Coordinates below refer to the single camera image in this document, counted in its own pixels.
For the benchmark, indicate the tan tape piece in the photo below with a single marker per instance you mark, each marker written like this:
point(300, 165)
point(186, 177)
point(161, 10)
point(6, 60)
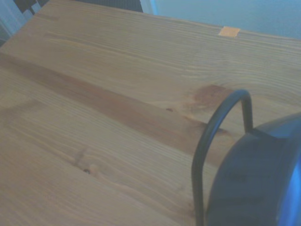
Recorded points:
point(229, 31)

